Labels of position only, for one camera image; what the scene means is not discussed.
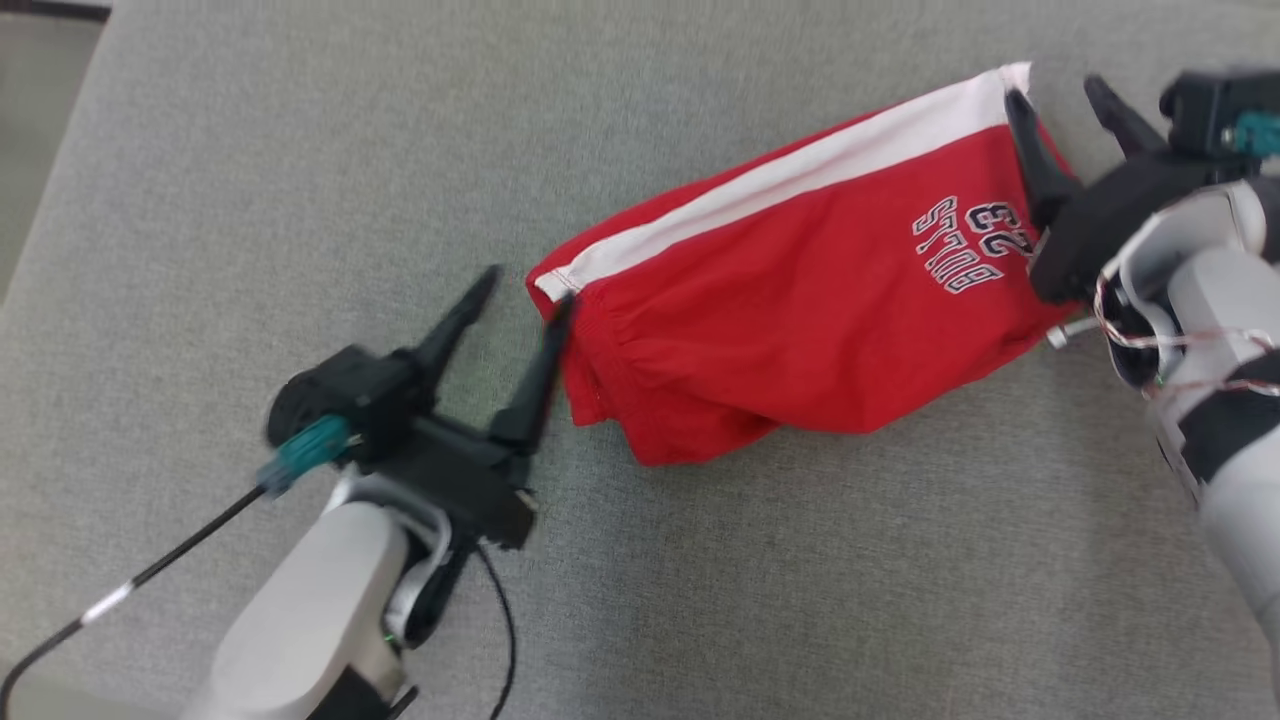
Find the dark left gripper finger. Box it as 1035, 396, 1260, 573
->
414, 264, 505, 378
487, 292, 577, 460

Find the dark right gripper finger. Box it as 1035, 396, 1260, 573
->
1002, 87, 1082, 228
1084, 74, 1167, 160

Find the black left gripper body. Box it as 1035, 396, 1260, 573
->
374, 414, 541, 552

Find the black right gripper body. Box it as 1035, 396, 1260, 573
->
1027, 148, 1233, 306

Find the red basketball shorts white stripe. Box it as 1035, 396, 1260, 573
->
526, 61, 1087, 469

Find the dark grey baseboard strip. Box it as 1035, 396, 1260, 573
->
0, 0, 113, 23

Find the thin black looped cable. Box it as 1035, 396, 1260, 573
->
472, 543, 519, 720

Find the thin black camera cable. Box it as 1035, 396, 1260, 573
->
0, 484, 273, 720

